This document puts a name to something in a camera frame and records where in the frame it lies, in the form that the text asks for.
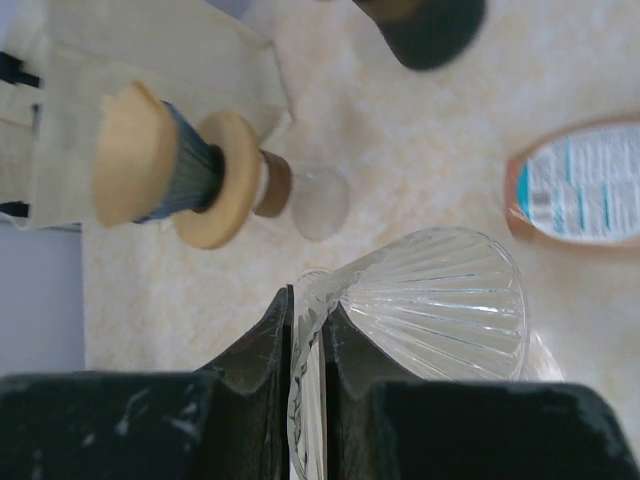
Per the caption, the clear glass cone dripper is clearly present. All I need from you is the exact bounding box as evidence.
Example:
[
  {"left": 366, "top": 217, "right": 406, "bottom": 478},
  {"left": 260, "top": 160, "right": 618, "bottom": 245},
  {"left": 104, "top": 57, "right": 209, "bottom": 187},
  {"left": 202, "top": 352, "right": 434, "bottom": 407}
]
[{"left": 287, "top": 227, "right": 563, "bottom": 479}]

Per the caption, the brown paper coffee filter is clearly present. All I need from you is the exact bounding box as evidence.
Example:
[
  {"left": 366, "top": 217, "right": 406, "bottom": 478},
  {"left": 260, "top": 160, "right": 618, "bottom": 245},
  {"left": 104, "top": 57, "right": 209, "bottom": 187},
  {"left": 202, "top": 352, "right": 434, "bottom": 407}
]
[{"left": 91, "top": 81, "right": 178, "bottom": 227}]

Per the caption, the beige canvas tote bag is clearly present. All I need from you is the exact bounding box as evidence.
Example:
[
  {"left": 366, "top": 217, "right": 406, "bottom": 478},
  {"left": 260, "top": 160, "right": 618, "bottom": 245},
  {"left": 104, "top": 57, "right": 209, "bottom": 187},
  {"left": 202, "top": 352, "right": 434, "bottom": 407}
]
[{"left": 1, "top": 1, "right": 291, "bottom": 229}]

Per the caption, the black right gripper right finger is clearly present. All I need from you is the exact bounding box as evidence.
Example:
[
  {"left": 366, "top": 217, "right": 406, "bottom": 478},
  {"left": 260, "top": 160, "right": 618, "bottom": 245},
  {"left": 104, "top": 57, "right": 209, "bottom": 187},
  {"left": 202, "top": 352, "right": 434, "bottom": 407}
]
[{"left": 323, "top": 309, "right": 639, "bottom": 479}]

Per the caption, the clear glass server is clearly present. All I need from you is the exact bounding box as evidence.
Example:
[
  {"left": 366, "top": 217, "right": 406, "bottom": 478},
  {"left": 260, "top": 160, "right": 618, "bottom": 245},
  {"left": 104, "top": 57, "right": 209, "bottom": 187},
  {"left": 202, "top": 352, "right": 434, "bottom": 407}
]
[{"left": 252, "top": 151, "right": 350, "bottom": 242}]

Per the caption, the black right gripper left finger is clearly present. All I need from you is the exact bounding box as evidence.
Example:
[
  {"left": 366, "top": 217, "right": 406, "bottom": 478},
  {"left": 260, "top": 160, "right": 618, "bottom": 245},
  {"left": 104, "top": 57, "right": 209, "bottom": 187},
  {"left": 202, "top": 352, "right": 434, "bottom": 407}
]
[{"left": 1, "top": 287, "right": 293, "bottom": 479}]

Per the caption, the dark flask with red cap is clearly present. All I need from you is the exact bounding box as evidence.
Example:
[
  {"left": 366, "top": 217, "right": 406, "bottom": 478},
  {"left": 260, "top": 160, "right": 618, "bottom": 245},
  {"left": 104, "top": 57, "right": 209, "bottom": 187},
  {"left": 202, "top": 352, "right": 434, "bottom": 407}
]
[{"left": 355, "top": 0, "right": 487, "bottom": 71}]

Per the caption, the clear pink lotion bottle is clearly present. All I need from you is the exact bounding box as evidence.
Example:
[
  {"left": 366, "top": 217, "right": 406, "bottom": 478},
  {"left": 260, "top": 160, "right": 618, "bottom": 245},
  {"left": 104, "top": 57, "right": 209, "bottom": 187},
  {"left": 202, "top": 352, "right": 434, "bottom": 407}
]
[{"left": 503, "top": 112, "right": 639, "bottom": 249}]

